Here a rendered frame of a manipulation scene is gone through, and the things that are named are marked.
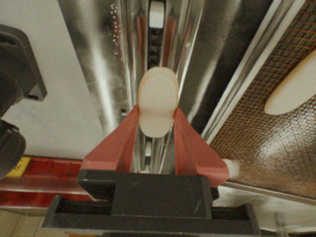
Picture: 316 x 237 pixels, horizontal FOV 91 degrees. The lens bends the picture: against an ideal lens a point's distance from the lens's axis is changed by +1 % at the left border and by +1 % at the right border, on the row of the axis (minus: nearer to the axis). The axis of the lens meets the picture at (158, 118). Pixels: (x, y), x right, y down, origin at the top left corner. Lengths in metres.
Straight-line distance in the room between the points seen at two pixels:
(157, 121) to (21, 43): 0.20
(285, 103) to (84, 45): 0.23
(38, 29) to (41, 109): 0.17
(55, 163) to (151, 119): 0.47
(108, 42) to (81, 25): 0.03
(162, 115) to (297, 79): 0.14
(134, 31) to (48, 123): 0.31
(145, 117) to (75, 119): 0.25
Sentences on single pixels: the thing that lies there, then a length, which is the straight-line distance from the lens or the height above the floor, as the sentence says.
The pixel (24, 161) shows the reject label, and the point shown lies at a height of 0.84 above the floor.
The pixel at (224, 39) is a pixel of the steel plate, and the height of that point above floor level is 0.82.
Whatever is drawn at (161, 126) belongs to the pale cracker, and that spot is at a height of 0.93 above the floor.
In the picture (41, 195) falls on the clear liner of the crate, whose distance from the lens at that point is 0.90.
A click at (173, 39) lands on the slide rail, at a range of 0.20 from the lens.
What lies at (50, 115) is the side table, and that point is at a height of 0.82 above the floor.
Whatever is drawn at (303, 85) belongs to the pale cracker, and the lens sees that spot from 0.21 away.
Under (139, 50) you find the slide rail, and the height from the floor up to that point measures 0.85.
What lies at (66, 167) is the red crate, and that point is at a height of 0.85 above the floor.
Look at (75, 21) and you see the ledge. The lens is 0.20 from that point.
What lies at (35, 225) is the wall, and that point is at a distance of 8.25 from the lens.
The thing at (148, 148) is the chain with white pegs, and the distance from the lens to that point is 0.37.
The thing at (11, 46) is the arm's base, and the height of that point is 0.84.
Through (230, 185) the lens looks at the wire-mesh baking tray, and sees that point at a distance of 0.47.
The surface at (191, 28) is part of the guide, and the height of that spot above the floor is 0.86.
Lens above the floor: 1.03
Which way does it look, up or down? 39 degrees down
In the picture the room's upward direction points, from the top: 179 degrees counter-clockwise
